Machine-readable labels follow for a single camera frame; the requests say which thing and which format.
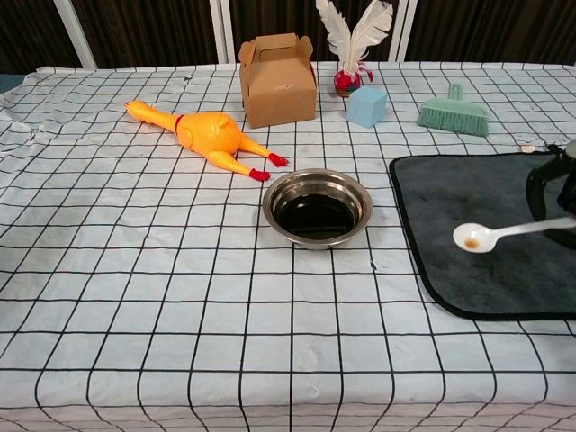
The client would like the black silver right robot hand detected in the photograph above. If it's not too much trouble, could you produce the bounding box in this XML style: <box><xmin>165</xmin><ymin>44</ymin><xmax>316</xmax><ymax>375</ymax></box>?
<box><xmin>526</xmin><ymin>139</ymin><xmax>576</xmax><ymax>251</ymax></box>

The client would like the white plastic spoon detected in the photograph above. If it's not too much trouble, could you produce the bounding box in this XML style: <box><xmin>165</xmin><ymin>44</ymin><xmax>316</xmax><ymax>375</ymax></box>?
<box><xmin>452</xmin><ymin>216</ymin><xmax>572</xmax><ymax>255</ymax></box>

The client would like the dark grey square mat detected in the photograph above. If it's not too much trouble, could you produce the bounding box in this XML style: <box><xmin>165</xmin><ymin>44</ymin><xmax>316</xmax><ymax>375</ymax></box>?
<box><xmin>389</xmin><ymin>143</ymin><xmax>576</xmax><ymax>321</ymax></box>

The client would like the green hand brush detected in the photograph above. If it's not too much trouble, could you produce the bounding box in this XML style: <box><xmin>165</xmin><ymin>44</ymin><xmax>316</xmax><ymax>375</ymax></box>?
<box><xmin>418</xmin><ymin>83</ymin><xmax>491</xmax><ymax>138</ymax></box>

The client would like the steel bowl with dark liquid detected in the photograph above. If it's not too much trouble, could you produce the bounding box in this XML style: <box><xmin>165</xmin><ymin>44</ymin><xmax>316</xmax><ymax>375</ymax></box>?
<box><xmin>262</xmin><ymin>168</ymin><xmax>374</xmax><ymax>251</ymax></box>

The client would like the light blue foam cube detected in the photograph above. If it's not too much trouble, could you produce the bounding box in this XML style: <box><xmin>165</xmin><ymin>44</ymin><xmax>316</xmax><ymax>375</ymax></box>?
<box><xmin>346</xmin><ymin>86</ymin><xmax>389</xmax><ymax>131</ymax></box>

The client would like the white feather red shuttlecock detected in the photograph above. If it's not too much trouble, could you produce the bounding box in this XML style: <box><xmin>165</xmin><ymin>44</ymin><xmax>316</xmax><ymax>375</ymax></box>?
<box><xmin>315</xmin><ymin>0</ymin><xmax>395</xmax><ymax>98</ymax></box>

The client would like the brown cardboard gable box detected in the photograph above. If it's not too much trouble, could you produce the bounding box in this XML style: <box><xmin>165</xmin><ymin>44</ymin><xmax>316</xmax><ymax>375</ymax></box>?
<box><xmin>238</xmin><ymin>33</ymin><xmax>318</xmax><ymax>130</ymax></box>

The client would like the yellow rubber chicken toy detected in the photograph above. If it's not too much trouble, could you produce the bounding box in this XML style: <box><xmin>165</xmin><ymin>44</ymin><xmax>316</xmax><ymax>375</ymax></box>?
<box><xmin>124</xmin><ymin>100</ymin><xmax>290</xmax><ymax>183</ymax></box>

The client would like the white black-grid tablecloth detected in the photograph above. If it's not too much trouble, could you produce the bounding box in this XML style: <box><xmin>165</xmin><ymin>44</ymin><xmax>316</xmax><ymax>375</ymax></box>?
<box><xmin>0</xmin><ymin>61</ymin><xmax>576</xmax><ymax>432</ymax></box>

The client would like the white partition post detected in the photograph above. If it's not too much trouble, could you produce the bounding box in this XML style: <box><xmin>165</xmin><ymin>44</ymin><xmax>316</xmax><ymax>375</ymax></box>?
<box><xmin>209</xmin><ymin>0</ymin><xmax>242</xmax><ymax>64</ymax></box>
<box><xmin>389</xmin><ymin>0</ymin><xmax>418</xmax><ymax>63</ymax></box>
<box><xmin>51</xmin><ymin>0</ymin><xmax>98</xmax><ymax>69</ymax></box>

